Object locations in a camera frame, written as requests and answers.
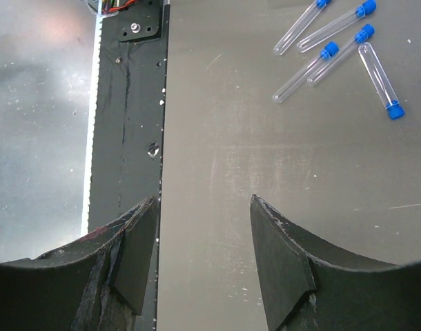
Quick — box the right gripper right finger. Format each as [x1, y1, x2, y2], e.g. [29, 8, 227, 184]
[250, 196, 421, 330]

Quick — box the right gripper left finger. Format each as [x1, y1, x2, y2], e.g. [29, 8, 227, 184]
[0, 197, 159, 330]

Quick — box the blue-capped test tube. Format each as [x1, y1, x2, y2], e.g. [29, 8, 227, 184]
[358, 42, 405, 120]
[273, 0, 331, 56]
[307, 23, 375, 87]
[296, 0, 377, 53]
[273, 41, 340, 103]

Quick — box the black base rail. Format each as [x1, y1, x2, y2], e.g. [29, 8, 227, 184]
[71, 1, 170, 330]

